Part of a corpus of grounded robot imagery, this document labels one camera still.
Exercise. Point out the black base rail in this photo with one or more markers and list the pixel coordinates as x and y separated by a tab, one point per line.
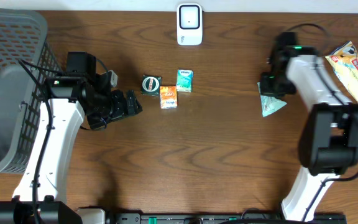
213	218

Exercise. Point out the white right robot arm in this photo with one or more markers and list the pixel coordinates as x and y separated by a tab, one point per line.
328	145

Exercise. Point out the yellow snack bag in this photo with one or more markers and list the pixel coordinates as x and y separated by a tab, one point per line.
344	61

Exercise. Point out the green round logo box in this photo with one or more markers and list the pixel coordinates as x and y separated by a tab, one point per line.
151	85

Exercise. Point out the teal wet wipe packet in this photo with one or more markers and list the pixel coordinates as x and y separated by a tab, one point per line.
269	104

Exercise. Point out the teal tissue pack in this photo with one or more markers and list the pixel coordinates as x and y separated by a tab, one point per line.
184	80

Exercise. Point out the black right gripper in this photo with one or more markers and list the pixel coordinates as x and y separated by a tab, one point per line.
288	88

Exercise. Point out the white barcode scanner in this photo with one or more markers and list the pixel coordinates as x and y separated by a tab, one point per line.
189	24

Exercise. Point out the grey plastic basket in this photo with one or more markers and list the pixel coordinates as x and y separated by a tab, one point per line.
23	35

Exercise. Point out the orange tissue pack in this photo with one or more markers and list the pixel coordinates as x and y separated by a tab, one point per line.
168	97

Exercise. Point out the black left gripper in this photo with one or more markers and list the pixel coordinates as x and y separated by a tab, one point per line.
118	97

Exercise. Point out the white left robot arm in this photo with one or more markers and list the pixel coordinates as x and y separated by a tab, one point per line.
69	98

